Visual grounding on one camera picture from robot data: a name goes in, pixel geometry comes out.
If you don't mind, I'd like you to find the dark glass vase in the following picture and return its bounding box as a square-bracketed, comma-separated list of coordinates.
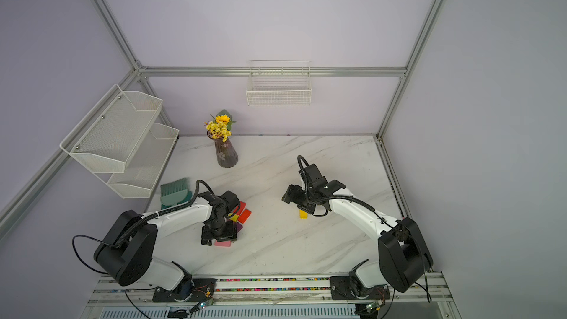
[214, 138, 239, 168]

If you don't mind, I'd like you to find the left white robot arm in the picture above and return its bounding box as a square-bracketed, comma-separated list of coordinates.
[83, 180, 242, 301]

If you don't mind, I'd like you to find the white two-tier mesh shelf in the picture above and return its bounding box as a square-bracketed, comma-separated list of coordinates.
[60, 85, 179, 199]

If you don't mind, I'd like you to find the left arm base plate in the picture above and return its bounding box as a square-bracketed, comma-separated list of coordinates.
[152, 278, 217, 303]

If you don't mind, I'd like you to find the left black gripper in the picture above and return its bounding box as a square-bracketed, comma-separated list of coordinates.
[201, 217, 238, 246]

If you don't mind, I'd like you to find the aluminium frame back bar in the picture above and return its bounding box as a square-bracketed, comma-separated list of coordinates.
[140, 66, 407, 78]

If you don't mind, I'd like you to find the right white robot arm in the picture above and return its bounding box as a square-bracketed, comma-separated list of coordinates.
[282, 155, 434, 299]

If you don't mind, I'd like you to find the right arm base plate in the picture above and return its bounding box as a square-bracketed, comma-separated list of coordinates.
[329, 276, 391, 301]

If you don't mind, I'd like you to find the red block right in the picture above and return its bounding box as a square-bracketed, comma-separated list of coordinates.
[238, 209, 252, 224]

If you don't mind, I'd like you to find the white wire wall basket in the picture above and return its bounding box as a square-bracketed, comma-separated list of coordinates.
[246, 60, 312, 107]

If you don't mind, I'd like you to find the pink block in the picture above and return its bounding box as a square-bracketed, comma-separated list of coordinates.
[214, 241, 232, 248]

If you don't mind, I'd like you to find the yellow flower bouquet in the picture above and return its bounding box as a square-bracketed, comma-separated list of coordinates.
[205, 109, 236, 143]

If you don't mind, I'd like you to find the red block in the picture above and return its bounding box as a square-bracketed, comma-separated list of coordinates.
[238, 209, 252, 224]
[237, 202, 247, 216]

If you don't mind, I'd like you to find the red block middle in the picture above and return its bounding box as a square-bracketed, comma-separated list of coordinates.
[237, 202, 247, 216]

